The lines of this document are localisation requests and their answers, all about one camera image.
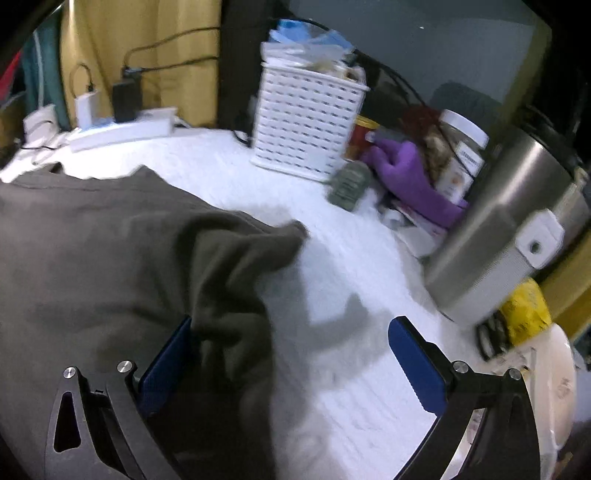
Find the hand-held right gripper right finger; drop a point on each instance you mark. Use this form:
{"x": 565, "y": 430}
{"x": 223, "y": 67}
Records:
{"x": 415, "y": 364}

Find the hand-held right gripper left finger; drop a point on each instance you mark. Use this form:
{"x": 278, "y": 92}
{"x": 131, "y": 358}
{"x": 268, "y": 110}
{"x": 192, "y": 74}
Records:
{"x": 164, "y": 369}

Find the grey-green t-shirt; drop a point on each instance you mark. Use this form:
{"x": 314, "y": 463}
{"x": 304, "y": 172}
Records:
{"x": 92, "y": 258}

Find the yellow packet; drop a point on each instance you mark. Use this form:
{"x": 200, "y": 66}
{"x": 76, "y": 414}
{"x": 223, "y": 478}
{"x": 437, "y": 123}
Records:
{"x": 526, "y": 309}

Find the white paper packets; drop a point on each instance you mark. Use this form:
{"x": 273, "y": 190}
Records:
{"x": 415, "y": 235}

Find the stainless steel tumbler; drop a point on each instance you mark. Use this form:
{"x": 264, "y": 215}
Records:
{"x": 485, "y": 240}

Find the purple glove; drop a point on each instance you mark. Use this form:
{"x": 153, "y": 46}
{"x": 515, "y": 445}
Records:
{"x": 406, "y": 180}

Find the jar with white lid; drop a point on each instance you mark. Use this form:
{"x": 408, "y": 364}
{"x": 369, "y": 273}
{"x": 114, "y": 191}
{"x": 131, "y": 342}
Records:
{"x": 457, "y": 175}

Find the red can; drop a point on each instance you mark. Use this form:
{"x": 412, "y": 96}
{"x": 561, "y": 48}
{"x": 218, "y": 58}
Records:
{"x": 360, "y": 138}

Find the white power strip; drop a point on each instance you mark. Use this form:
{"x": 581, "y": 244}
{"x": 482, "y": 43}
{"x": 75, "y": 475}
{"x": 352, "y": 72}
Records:
{"x": 120, "y": 131}

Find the white plastic basket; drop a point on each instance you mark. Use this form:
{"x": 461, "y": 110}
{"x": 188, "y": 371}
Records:
{"x": 300, "y": 124}

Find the white charger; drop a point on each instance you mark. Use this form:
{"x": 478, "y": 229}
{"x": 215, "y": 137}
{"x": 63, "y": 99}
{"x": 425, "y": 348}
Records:
{"x": 87, "y": 110}

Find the black charger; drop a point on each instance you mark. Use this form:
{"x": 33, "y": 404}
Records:
{"x": 125, "y": 99}

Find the teal curtain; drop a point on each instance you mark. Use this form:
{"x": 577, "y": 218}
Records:
{"x": 41, "y": 69}

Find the blue plastic packets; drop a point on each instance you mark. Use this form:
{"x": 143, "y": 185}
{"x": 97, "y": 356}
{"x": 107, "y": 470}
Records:
{"x": 304, "y": 44}

